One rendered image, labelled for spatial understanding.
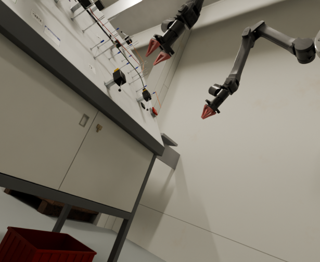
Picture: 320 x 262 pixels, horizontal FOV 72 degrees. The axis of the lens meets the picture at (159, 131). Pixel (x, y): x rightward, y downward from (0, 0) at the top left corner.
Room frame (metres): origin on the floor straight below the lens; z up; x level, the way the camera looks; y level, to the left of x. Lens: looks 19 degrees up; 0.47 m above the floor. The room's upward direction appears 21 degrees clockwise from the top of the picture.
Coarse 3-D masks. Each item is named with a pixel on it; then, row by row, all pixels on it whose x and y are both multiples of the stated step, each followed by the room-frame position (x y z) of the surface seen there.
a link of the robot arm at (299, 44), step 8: (256, 24) 1.01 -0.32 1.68; (264, 24) 0.98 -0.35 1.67; (256, 32) 1.06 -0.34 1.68; (264, 32) 0.98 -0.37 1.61; (272, 32) 0.94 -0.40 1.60; (280, 32) 0.91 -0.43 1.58; (272, 40) 0.95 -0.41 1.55; (280, 40) 0.90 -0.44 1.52; (288, 40) 0.88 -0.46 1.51; (296, 40) 0.82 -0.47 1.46; (304, 40) 0.80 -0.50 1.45; (312, 40) 0.77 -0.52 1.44; (288, 48) 0.89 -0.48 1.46; (296, 48) 0.82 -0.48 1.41; (304, 48) 0.79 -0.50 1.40; (296, 56) 0.90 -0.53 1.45
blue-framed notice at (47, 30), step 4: (44, 28) 0.70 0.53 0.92; (48, 28) 0.72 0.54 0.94; (44, 32) 0.69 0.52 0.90; (48, 32) 0.71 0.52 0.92; (52, 32) 0.73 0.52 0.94; (48, 36) 0.71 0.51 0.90; (52, 36) 0.73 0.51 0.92; (56, 36) 0.75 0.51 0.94; (52, 40) 0.72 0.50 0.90; (56, 40) 0.74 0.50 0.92; (60, 40) 0.77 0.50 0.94; (56, 44) 0.73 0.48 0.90
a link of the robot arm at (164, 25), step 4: (184, 4) 0.70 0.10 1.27; (180, 8) 0.71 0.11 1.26; (184, 8) 0.69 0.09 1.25; (180, 12) 0.71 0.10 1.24; (176, 16) 0.75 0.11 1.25; (180, 16) 0.71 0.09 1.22; (164, 20) 0.80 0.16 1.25; (168, 20) 0.78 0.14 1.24; (172, 20) 0.77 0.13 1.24; (180, 20) 0.75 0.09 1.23; (184, 20) 0.73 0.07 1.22; (164, 24) 0.79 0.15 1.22; (168, 24) 0.77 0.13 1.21; (164, 28) 0.79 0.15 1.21; (168, 28) 0.78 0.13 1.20; (188, 28) 0.76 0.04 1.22; (164, 32) 0.82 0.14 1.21
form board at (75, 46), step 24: (24, 0) 0.65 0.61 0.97; (48, 0) 0.79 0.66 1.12; (72, 0) 1.00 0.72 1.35; (48, 24) 0.73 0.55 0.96; (72, 24) 0.90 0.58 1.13; (96, 24) 1.18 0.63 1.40; (72, 48) 0.83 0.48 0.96; (96, 48) 1.05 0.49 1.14; (120, 48) 1.44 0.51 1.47; (96, 72) 0.95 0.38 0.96; (120, 96) 1.10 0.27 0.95; (144, 120) 1.30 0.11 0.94
